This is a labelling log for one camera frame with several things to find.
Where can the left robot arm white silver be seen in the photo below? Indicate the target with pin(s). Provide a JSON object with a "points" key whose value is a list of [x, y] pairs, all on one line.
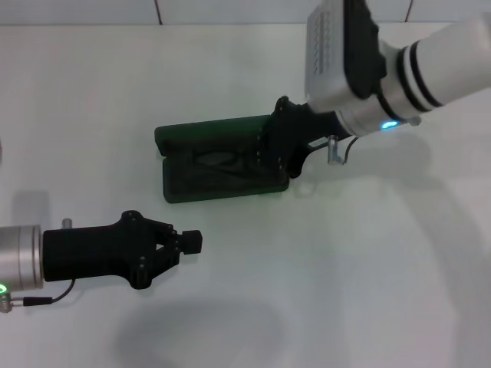
{"points": [[23, 257]]}

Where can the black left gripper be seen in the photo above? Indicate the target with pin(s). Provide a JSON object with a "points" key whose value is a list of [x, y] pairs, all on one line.
{"points": [[96, 251]]}

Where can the black round-lens glasses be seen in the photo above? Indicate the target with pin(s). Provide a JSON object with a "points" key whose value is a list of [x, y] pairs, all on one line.
{"points": [[215, 158]]}

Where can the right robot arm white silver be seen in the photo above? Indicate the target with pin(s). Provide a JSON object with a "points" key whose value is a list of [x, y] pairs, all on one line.
{"points": [[452, 57]]}

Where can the green glasses case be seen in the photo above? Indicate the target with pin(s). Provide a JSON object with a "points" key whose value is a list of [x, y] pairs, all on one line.
{"points": [[199, 128]]}

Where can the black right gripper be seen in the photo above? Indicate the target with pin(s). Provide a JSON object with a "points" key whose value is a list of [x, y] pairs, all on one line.
{"points": [[287, 134]]}

